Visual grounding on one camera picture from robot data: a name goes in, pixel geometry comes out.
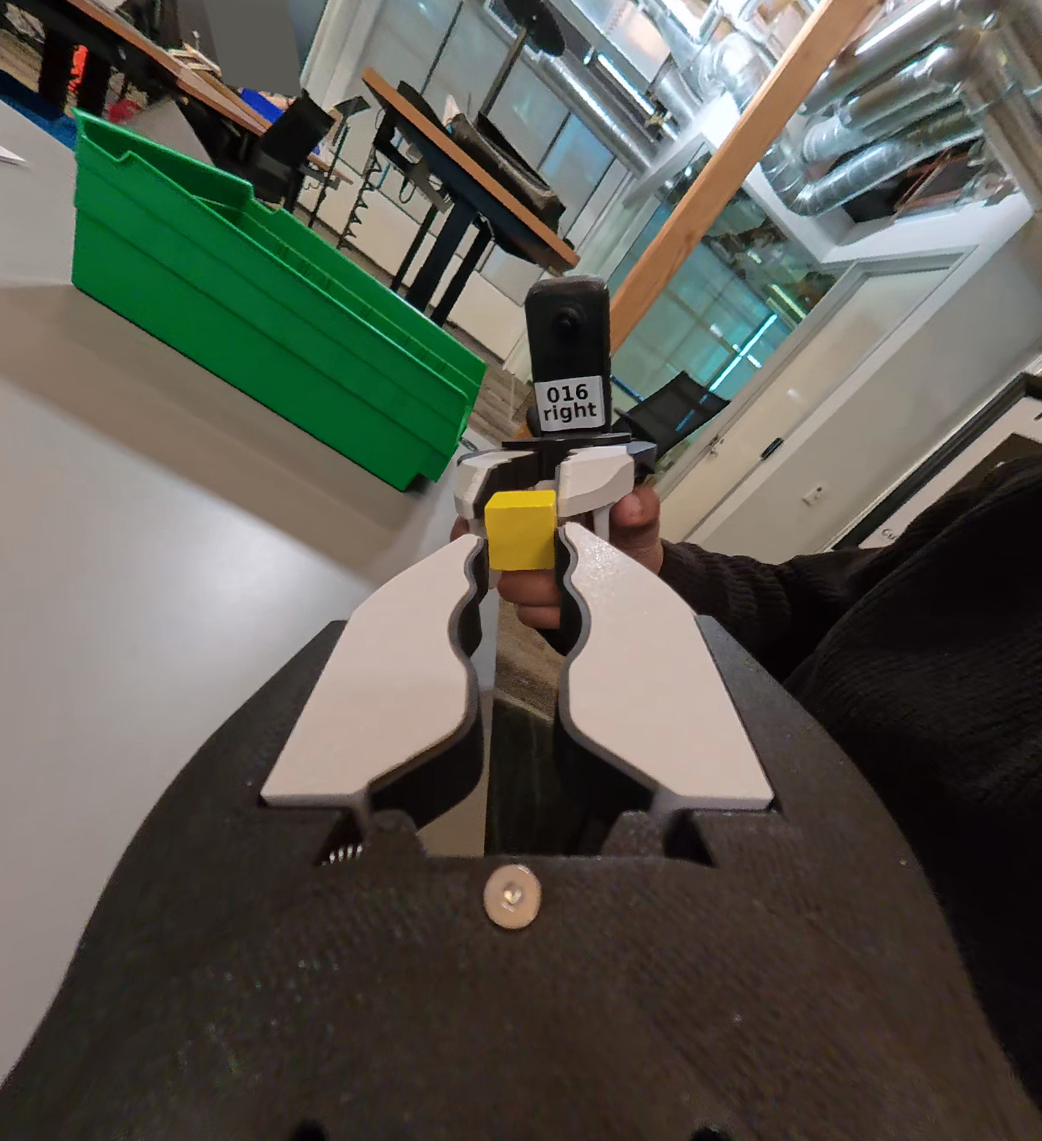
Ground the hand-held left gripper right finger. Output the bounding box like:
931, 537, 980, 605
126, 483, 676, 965
556, 521, 776, 818

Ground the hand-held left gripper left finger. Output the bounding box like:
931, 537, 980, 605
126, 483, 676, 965
260, 535, 486, 827

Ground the grey desk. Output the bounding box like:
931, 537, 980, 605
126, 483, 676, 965
0, 67, 506, 1141

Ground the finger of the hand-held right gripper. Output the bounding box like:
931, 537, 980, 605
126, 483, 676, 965
454, 448, 542, 542
556, 446, 642, 542

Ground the small yellow cube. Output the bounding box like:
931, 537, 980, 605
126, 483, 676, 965
484, 489, 560, 572

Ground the black round-headed pole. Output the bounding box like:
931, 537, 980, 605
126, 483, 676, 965
483, 0, 568, 119

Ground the wood-edged desk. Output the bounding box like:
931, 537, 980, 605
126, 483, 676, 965
64, 0, 354, 185

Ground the black framed sign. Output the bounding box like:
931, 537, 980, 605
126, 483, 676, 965
831, 373, 1042, 556

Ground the grey board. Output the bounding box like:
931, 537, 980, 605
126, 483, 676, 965
121, 92, 216, 163

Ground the black standing desk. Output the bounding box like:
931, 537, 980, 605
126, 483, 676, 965
307, 67, 581, 328

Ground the white metal cabinet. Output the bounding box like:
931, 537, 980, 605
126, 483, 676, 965
654, 250, 1042, 565

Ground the cluster of silver ducts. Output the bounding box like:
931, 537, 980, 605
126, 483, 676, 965
637, 0, 1042, 226

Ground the person's right hand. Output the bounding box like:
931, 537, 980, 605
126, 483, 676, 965
449, 487, 665, 631

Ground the green plastic bin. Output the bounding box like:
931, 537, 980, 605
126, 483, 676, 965
71, 108, 490, 493

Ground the wooden beam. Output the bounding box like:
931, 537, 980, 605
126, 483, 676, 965
603, 0, 884, 360

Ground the black office chair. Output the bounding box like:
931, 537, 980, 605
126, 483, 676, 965
247, 87, 336, 212
614, 369, 733, 458

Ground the person's right forearm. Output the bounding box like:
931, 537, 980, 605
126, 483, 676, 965
659, 535, 883, 680

